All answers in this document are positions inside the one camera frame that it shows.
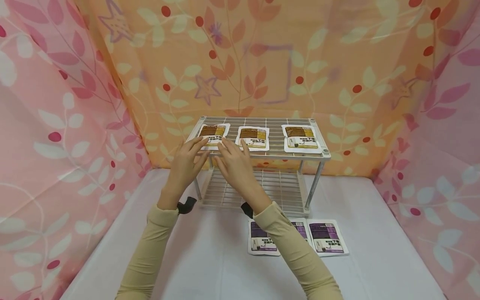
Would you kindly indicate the person's left hand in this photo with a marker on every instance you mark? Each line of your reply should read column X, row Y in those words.
column 183, row 171

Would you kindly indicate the person's right hand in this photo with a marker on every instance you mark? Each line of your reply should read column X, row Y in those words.
column 240, row 175

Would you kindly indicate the person's left index finger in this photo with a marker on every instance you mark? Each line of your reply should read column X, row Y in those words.
column 199, row 143

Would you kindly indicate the person's right fingers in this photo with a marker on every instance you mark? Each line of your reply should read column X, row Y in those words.
column 243, row 151

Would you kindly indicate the person's left fingers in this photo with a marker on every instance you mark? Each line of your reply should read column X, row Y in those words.
column 183, row 148

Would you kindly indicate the person's right index finger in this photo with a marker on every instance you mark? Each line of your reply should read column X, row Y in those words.
column 226, row 152

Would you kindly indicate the person's right thumb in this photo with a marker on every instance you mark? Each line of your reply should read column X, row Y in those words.
column 220, row 167

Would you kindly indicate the person's left thumb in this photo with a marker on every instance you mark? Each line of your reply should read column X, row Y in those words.
column 204, row 159

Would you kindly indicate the brown yellow snack packet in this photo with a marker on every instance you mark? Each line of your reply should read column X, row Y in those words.
column 215, row 131
column 302, row 137
column 255, row 135

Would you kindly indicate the person's left forearm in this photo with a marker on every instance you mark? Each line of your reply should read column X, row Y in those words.
column 150, row 254

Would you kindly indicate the person's right forearm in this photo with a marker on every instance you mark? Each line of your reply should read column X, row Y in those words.
column 300, row 258

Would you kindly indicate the black wrist band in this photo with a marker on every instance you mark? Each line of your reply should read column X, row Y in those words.
column 186, row 205
column 247, row 210

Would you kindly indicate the purple white snack packet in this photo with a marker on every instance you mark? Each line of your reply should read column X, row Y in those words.
column 302, row 230
column 259, row 241
column 327, row 238

